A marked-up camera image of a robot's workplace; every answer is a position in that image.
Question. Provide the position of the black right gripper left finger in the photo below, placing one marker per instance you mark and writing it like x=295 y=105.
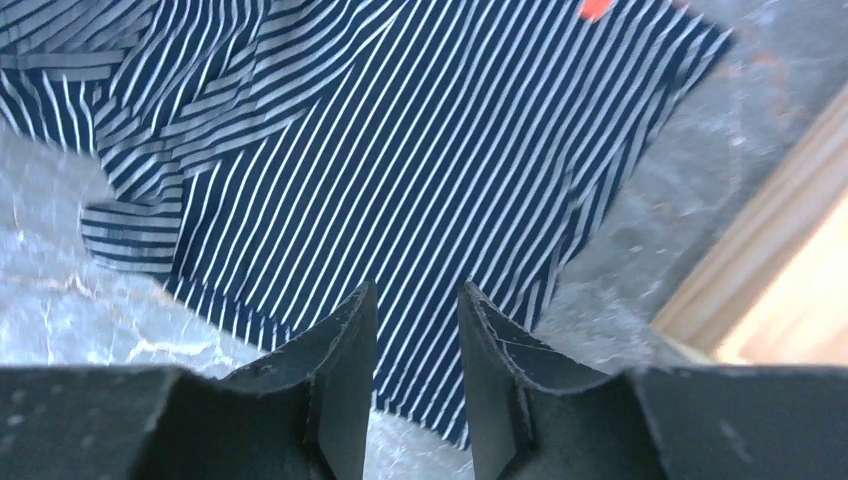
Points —
x=300 y=412

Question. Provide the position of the wooden compartment tray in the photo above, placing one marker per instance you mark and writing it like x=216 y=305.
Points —
x=773 y=289

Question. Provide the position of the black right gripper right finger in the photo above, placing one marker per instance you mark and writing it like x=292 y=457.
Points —
x=535 y=413

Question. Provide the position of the navy striped boxer underwear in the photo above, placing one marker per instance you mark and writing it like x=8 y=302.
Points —
x=267 y=157

